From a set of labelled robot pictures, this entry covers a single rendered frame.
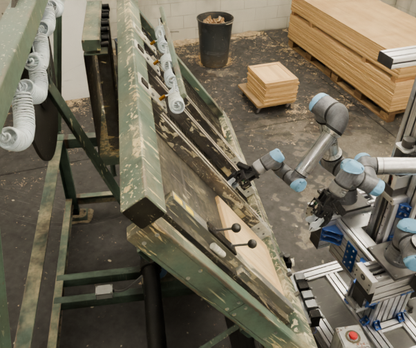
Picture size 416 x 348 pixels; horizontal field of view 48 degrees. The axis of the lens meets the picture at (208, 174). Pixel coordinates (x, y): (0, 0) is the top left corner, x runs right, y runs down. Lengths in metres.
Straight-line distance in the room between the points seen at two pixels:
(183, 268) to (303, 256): 2.35
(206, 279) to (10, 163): 3.66
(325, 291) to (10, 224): 2.63
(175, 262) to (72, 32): 4.43
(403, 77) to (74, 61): 3.72
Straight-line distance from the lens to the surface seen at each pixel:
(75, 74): 5.91
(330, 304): 3.32
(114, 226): 4.07
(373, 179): 2.00
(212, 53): 6.59
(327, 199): 1.98
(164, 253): 1.52
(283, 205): 4.28
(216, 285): 1.68
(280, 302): 2.27
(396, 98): 5.69
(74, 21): 5.68
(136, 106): 1.79
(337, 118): 2.37
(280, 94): 5.55
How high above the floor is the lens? 2.77
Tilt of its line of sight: 37 degrees down
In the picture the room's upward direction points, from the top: 1 degrees clockwise
